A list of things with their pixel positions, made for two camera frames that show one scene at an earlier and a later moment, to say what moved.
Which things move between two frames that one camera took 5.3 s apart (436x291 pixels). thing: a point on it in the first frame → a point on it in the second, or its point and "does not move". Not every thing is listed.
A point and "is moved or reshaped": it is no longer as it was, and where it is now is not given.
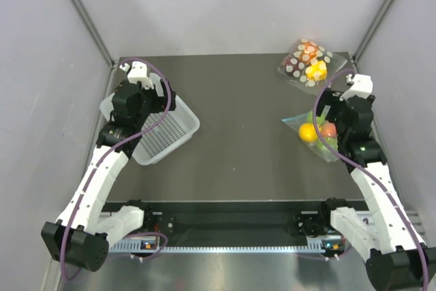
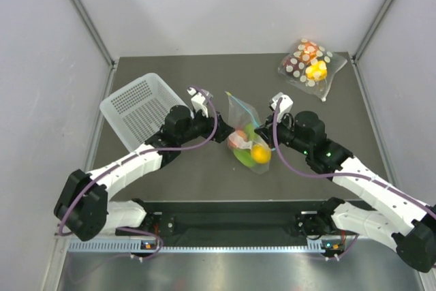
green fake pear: (319, 120) is moved or reshaped
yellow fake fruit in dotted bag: (317, 71) does not move
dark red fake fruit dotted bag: (291, 65) does not move
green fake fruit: (332, 142) is moved or reshaped
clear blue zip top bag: (326, 129) is moved or reshaped
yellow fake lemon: (307, 132) is moved or reshaped
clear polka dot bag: (309, 66) does not move
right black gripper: (329, 97) → (266, 131)
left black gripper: (161, 102) → (223, 129)
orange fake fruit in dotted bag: (309, 52) does not move
